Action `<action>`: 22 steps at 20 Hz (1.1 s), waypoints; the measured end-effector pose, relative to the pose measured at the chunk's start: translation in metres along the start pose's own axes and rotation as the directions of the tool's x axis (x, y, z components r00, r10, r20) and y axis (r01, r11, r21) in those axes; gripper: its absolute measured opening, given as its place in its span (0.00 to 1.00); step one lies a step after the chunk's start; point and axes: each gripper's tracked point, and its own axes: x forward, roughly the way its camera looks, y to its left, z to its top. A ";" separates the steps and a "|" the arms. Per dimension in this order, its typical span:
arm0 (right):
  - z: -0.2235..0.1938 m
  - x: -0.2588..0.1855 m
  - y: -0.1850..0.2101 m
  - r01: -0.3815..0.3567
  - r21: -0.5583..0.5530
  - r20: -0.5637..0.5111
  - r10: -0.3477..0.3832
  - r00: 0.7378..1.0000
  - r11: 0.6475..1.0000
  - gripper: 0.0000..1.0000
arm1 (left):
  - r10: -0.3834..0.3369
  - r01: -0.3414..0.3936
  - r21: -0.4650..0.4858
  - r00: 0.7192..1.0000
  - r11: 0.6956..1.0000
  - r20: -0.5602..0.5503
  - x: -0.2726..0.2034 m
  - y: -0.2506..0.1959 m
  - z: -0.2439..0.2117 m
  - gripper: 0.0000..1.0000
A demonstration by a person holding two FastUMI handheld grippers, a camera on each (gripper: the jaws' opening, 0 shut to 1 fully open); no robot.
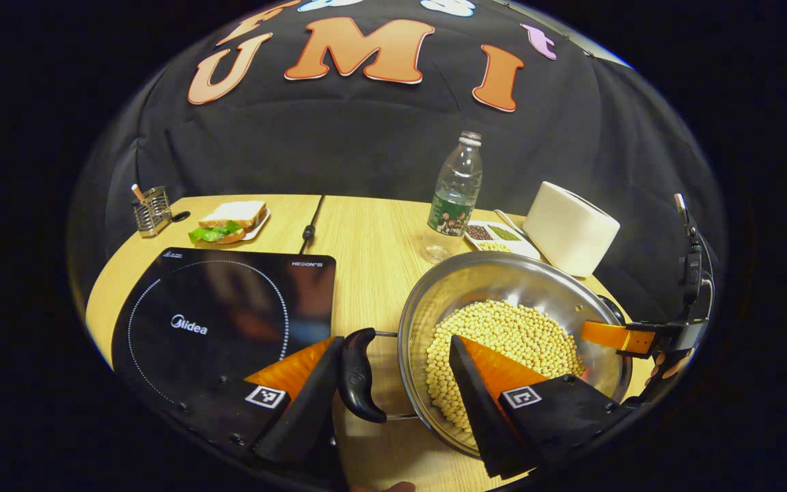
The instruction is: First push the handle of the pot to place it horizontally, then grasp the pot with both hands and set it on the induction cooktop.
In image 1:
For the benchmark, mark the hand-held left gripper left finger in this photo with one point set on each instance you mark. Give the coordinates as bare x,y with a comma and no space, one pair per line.
305,410

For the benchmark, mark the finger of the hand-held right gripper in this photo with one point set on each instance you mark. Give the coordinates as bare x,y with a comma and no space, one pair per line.
612,336

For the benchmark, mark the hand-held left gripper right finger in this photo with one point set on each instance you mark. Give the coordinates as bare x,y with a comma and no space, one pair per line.
486,417

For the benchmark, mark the black induction cooktop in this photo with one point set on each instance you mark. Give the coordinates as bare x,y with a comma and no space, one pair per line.
229,301

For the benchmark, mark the stainless steel pot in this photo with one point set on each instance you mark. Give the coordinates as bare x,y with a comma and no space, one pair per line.
475,280

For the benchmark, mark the pile of soybeans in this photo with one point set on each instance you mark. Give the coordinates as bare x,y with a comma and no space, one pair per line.
503,335

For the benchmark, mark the white divided bean tray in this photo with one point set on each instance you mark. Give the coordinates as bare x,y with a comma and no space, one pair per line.
503,236

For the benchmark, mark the sandwich with lettuce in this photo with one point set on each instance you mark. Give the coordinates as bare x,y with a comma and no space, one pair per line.
233,217

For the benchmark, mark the clear plastic water bottle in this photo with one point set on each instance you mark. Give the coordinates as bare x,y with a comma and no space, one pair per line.
455,198

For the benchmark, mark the black backdrop cloth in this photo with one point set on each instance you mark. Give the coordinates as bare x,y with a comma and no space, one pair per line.
366,137

